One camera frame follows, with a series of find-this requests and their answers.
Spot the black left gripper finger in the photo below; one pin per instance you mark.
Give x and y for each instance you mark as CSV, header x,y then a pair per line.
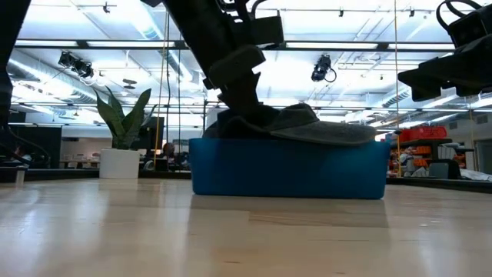
x,y
244,96

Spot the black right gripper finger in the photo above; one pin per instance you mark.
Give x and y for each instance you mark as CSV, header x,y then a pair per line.
x,y
424,94
413,79

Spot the dark grey cap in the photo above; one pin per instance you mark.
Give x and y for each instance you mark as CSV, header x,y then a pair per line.
x,y
326,134

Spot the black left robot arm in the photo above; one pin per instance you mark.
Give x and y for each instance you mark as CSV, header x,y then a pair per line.
x,y
192,31

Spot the red storage crates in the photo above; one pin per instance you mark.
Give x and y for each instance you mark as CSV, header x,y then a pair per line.
x,y
423,133

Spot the dark shelf unit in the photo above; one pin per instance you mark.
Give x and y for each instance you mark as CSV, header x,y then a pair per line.
x,y
423,143

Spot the dark grey case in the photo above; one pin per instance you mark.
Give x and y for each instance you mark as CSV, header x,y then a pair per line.
x,y
444,169

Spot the black ceiling spotlight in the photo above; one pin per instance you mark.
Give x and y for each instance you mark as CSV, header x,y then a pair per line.
x,y
322,67
84,70
67,59

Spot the blue plastic bin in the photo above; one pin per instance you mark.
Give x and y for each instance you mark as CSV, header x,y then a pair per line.
x,y
288,169

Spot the person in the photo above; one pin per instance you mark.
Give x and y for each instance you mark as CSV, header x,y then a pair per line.
x,y
168,150

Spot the black background monitor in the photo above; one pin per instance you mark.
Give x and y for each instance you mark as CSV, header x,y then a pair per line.
x,y
153,134

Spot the green artificial plant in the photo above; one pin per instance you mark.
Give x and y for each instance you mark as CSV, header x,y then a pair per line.
x,y
127,123

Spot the white plant pot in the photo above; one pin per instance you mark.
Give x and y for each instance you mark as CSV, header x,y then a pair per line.
x,y
119,163

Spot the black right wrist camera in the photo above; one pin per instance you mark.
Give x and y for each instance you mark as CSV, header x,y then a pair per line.
x,y
469,27

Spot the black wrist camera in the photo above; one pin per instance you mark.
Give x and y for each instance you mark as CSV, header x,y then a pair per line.
x,y
469,27
269,31

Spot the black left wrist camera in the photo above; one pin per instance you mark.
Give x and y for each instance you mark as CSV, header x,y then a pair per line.
x,y
269,31

